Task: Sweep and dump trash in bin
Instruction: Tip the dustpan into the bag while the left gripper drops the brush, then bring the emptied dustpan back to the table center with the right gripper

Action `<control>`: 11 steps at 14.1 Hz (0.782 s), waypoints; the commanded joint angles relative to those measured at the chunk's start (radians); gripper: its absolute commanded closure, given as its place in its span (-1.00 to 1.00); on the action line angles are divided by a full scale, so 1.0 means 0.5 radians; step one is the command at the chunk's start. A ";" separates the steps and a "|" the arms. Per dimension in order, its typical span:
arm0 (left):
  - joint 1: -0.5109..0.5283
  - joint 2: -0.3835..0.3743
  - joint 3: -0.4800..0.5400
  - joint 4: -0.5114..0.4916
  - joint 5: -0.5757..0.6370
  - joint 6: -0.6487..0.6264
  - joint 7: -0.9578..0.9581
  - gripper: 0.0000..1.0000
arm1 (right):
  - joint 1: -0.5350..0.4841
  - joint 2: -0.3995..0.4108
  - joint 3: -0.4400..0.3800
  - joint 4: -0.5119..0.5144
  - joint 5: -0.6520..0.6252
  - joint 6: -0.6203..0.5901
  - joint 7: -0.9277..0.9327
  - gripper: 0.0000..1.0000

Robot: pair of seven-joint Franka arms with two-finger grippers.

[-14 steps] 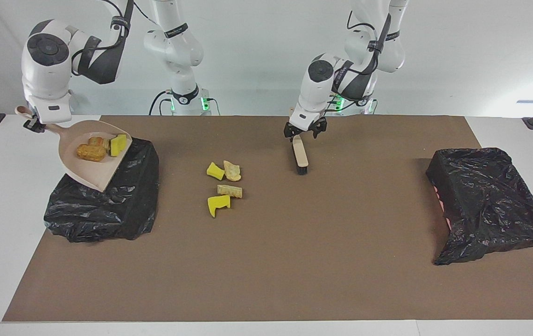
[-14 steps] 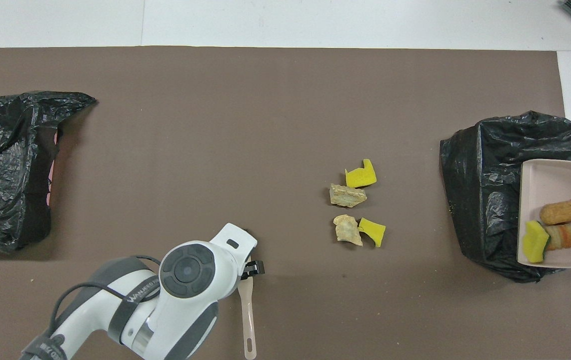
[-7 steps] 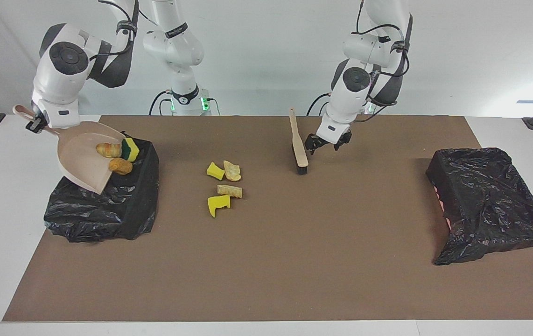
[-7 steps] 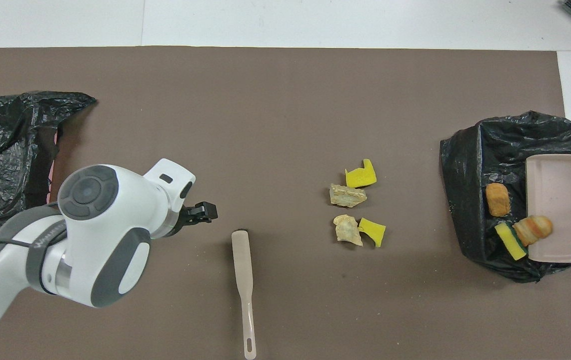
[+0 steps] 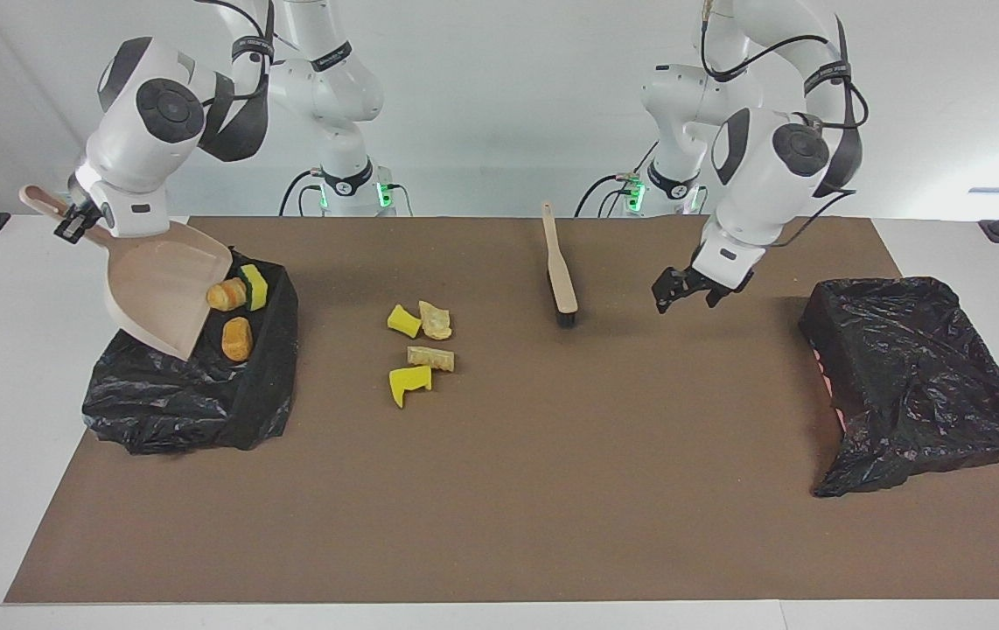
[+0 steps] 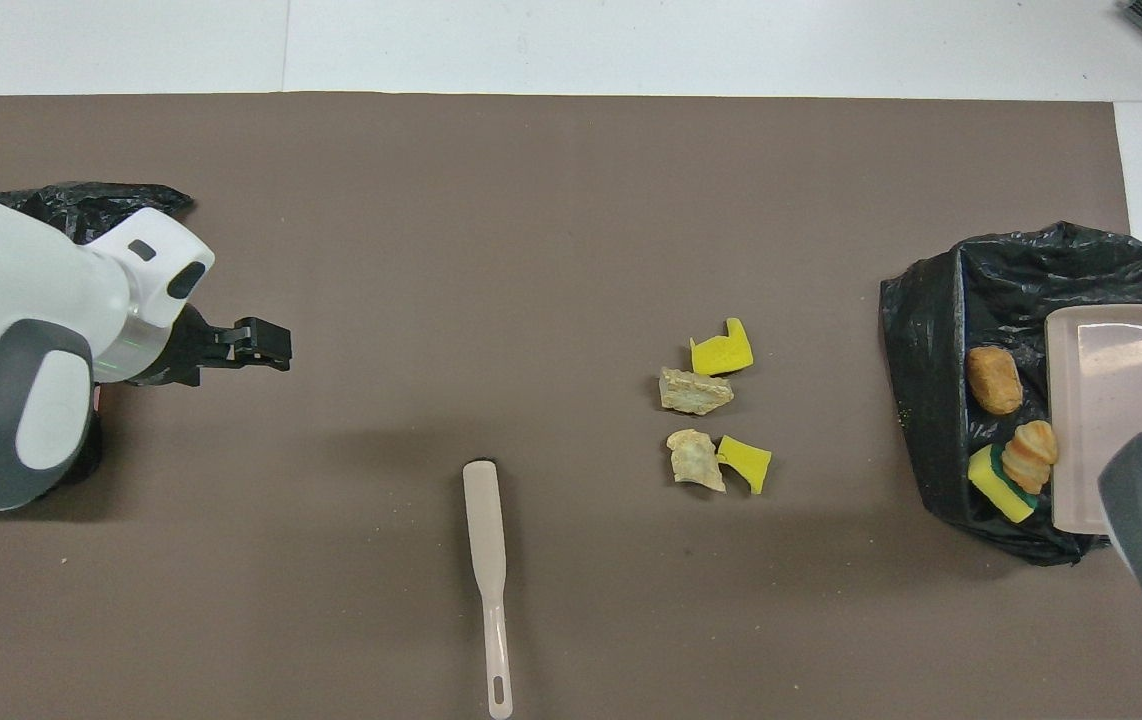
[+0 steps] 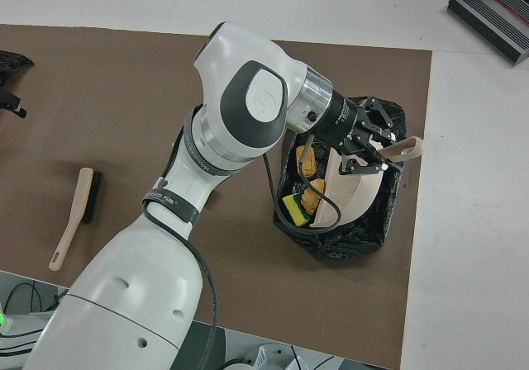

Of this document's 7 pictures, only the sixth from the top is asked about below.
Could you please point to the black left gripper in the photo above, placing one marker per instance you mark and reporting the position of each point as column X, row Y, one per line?
column 193, row 350

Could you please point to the yellow sponge with green side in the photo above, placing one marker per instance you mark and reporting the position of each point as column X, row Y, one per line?
column 999, row 485

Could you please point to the brown oval bread roll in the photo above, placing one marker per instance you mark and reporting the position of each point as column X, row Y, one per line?
column 993, row 380

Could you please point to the beige brush with black bristles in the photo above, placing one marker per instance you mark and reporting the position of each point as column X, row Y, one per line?
column 484, row 520

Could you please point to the black bag lined pink bin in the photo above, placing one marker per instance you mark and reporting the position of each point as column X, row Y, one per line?
column 101, row 205

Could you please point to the notched yellow sponge piece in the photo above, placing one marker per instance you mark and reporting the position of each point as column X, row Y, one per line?
column 721, row 352

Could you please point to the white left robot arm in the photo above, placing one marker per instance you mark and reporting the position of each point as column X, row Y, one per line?
column 21, row 290

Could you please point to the small croissant toy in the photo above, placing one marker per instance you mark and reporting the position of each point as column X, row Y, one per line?
column 1029, row 455
column 696, row 461
column 695, row 392

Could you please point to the beige plastic dustpan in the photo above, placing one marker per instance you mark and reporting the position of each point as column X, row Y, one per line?
column 1111, row 420

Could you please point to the brown table mat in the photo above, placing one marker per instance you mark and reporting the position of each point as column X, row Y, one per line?
column 571, row 160

